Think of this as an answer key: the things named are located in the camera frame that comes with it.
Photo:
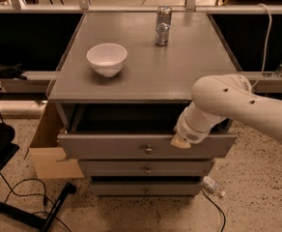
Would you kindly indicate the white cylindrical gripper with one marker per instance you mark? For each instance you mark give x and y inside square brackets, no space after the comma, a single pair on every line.
[186,130]

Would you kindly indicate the grey top drawer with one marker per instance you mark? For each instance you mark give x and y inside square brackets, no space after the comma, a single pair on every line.
[142,146]

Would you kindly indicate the grey drawer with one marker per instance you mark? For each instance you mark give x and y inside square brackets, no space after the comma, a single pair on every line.
[195,167]
[145,188]
[142,146]

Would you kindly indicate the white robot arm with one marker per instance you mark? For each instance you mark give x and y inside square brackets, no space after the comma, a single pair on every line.
[229,96]

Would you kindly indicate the grey middle drawer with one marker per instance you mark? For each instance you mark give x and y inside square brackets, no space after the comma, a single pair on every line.
[195,167]

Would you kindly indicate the grey bottom drawer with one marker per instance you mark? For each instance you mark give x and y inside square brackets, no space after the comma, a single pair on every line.
[145,188]

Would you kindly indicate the grey drawer cabinet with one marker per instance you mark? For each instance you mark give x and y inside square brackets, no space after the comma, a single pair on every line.
[150,92]

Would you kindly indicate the clear plastic bottle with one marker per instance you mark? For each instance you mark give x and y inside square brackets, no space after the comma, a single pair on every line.
[213,186]

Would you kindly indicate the white ceramic bowl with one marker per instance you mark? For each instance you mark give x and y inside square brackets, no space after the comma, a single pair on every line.
[107,59]

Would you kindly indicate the cardboard box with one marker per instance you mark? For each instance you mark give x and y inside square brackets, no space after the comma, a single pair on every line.
[49,158]

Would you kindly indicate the silver drink can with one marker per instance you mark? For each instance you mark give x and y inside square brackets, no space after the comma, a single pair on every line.
[163,24]

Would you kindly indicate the black cloth on rail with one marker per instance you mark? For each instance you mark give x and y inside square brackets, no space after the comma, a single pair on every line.
[11,72]

